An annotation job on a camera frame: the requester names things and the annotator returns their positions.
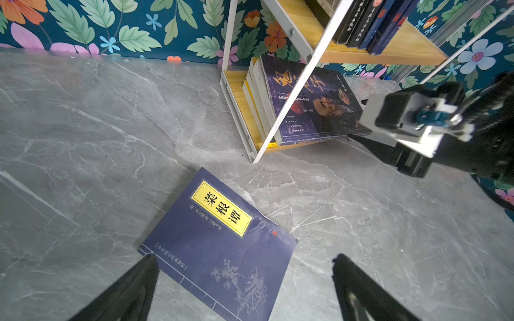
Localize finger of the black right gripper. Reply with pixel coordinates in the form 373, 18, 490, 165
348, 135, 406, 167

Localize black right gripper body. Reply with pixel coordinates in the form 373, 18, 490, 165
401, 120, 513, 185

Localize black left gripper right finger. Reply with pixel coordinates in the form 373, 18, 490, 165
333, 254, 419, 320

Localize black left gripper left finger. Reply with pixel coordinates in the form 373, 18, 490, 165
71, 254, 159, 320

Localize navy book large yellow label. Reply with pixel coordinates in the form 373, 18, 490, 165
366, 0, 419, 55

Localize black book red spine text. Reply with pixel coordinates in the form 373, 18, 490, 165
347, 0, 384, 48

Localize navy book Sunzi label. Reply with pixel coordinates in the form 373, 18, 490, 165
358, 0, 403, 50

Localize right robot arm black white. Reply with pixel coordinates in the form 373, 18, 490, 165
351, 72, 513, 210

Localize black Murphy's law book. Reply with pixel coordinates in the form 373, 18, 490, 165
305, 0, 369, 45

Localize white metal wooden book shelf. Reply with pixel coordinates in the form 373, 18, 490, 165
220, 0, 514, 165

